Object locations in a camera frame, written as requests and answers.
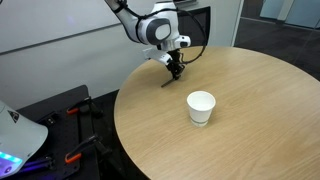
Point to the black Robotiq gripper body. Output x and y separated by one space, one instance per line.
176 56

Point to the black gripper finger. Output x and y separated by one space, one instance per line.
180 69
172 70

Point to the black marker pen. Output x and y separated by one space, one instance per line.
166 83

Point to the white paper cup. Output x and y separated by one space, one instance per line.
200 115

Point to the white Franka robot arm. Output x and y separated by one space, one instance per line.
146 30

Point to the black mesh office chair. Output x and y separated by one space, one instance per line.
191 30

